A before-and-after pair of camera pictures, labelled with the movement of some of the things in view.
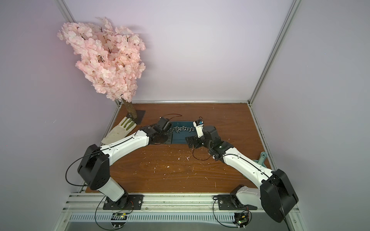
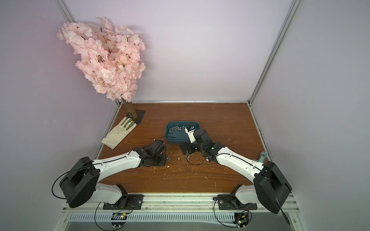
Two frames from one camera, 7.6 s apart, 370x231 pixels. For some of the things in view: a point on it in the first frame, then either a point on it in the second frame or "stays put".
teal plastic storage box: [179, 137] stays put
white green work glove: [126, 125] stays put
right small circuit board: [241, 219] stays put
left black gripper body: [165, 138] -> [159, 160]
